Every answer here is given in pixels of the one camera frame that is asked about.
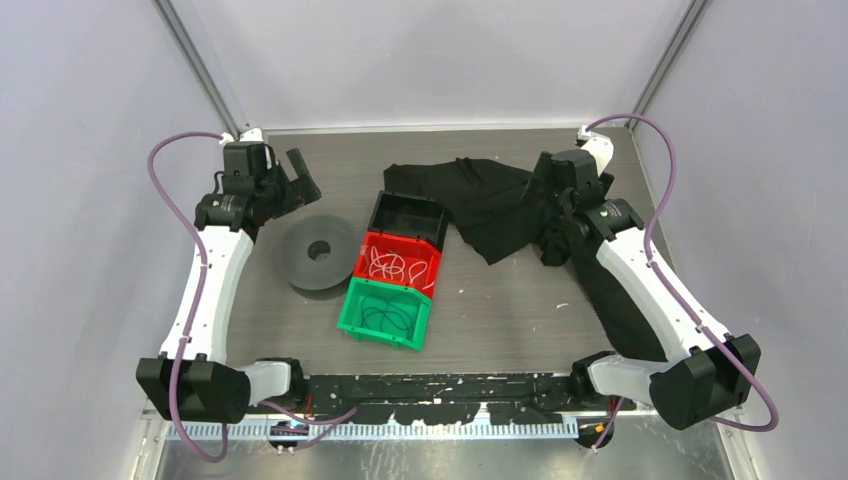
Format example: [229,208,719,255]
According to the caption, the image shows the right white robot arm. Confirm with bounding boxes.
[522,149,761,430]

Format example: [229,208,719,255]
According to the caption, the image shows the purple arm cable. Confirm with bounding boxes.
[582,113,780,433]
[146,131,231,464]

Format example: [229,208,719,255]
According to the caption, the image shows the green plastic bin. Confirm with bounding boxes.
[337,277,432,352]

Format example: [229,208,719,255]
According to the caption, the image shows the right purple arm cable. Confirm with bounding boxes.
[582,113,780,433]

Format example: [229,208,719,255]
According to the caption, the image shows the grey perforated cable spool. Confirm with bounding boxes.
[276,214,364,292]

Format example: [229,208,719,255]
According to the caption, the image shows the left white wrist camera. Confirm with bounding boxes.
[218,128,265,146]

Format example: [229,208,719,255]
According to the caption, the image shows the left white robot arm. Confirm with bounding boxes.
[135,140,321,424]

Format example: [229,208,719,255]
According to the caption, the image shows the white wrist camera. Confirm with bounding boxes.
[575,125,615,175]
[218,128,265,146]

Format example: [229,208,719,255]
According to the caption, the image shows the black plastic bin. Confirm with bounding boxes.
[368,190,449,252]

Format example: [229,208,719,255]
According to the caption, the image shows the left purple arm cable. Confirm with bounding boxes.
[146,131,231,464]

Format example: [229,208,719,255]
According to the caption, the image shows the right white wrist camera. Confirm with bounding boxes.
[575,125,615,175]

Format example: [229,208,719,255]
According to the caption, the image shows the black cloth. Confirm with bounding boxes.
[383,158,668,362]

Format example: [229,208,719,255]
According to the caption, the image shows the red plastic bin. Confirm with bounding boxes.
[353,232,442,299]

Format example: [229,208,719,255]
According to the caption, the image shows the white cable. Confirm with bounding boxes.
[367,246,429,287]

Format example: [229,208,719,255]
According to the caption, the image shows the dark blue cable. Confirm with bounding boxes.
[359,295,415,333]

